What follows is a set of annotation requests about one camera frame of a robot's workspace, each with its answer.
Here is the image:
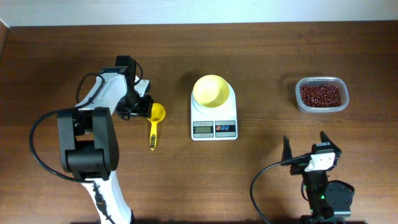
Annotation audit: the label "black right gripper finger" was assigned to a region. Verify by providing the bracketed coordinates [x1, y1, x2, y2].
[281, 135, 293, 166]
[320, 131, 339, 149]

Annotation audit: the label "yellow measuring scoop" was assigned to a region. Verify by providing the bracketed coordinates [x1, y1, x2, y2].
[148, 103, 166, 151]

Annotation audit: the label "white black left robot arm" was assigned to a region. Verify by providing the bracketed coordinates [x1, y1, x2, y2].
[57, 55, 154, 223]

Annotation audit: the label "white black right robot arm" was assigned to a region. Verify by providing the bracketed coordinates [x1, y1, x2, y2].
[281, 132, 354, 223]

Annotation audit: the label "white digital kitchen scale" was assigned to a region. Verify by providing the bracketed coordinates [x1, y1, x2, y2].
[190, 84, 238, 141]

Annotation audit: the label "red adzuki beans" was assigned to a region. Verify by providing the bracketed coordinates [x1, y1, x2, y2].
[300, 85, 341, 108]

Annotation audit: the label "yellow plastic bowl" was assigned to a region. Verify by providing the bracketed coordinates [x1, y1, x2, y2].
[193, 75, 230, 108]

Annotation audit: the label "clear plastic bean container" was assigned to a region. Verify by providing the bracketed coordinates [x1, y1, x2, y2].
[295, 77, 349, 113]

